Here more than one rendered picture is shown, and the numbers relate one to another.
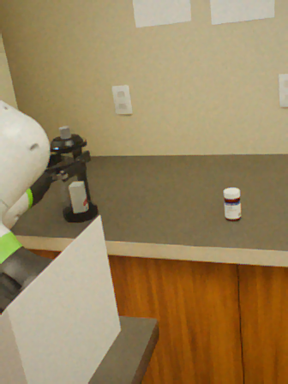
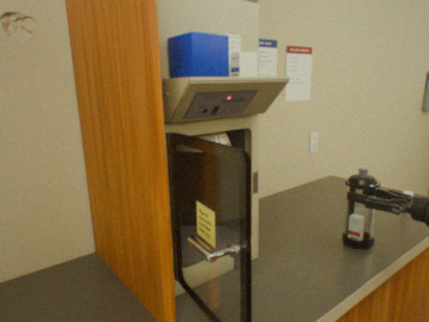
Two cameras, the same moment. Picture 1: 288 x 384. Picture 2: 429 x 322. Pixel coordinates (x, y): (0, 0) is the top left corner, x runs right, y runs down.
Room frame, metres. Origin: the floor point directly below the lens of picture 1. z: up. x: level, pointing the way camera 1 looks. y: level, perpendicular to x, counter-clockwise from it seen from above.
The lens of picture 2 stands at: (1.20, 1.34, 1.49)
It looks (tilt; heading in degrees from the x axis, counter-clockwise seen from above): 13 degrees down; 299
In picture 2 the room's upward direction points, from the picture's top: 2 degrees counter-clockwise
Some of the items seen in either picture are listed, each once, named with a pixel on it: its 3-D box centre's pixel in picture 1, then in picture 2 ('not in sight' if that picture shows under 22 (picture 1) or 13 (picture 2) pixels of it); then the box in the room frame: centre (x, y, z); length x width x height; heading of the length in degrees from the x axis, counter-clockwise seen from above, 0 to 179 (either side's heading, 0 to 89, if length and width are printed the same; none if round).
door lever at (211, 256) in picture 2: not in sight; (210, 246); (1.48, 0.86, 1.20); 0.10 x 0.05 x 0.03; 149
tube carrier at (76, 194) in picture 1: (74, 177); (360, 210); (1.28, 0.18, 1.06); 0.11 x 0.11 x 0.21
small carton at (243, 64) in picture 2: not in sight; (244, 65); (1.55, 0.55, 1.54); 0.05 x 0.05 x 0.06; 50
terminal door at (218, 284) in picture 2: not in sight; (205, 233); (1.53, 0.80, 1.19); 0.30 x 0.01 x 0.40; 149
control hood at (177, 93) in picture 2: not in sight; (230, 98); (1.56, 0.60, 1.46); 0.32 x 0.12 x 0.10; 67
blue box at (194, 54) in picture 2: not in sight; (198, 57); (1.60, 0.68, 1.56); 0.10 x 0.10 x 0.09; 67
